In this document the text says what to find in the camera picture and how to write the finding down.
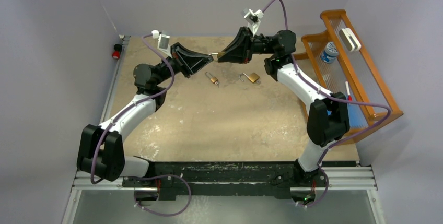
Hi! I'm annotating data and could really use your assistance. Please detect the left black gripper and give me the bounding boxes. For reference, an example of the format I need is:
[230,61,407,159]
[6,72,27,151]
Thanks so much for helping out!
[155,43,213,87]

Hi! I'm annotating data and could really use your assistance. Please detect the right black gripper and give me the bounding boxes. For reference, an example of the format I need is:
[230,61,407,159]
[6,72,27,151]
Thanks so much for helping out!
[217,27,276,65]

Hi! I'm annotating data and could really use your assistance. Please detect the brass padlock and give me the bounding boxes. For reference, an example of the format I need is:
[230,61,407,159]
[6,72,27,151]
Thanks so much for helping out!
[209,51,225,62]
[239,73,261,85]
[205,72,219,86]

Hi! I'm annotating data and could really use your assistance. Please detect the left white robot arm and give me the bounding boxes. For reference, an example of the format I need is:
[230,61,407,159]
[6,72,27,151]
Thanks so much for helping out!
[76,43,213,187]

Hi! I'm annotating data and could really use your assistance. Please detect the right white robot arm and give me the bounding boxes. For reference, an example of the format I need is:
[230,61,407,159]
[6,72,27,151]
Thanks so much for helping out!
[217,27,350,186]

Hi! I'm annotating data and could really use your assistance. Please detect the red emergency button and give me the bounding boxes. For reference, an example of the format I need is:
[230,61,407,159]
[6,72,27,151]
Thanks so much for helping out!
[111,44,123,60]

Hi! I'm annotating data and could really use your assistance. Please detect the orange wooden rack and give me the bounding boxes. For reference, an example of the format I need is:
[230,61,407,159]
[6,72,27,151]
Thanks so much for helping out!
[294,9,404,145]

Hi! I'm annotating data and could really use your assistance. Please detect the white eraser block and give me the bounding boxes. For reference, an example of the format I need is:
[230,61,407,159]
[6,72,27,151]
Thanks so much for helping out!
[339,28,362,52]

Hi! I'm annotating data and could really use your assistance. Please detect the red white marker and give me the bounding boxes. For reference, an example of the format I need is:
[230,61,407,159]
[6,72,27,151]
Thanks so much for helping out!
[345,81,353,101]

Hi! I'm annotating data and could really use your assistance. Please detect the blue notebook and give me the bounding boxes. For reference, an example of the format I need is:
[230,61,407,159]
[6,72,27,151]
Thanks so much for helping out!
[325,100,365,128]

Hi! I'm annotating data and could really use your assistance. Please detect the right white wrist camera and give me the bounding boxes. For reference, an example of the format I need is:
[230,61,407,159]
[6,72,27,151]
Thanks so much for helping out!
[242,8,263,36]

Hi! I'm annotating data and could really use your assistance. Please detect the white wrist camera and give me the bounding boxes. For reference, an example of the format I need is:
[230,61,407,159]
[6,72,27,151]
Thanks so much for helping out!
[242,8,263,36]
[151,30,172,57]

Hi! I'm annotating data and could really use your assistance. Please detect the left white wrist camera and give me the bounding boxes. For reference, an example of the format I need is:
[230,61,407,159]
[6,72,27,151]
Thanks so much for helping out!
[151,30,172,57]

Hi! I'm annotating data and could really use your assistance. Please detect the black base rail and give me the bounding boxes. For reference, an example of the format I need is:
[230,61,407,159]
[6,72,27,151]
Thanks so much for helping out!
[122,161,357,203]

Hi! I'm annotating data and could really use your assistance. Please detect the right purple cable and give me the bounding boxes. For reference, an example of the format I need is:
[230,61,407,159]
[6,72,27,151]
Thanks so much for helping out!
[261,0,392,209]

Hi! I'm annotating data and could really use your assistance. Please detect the aluminium frame rails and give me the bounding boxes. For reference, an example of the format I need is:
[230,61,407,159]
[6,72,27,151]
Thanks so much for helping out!
[63,53,376,223]

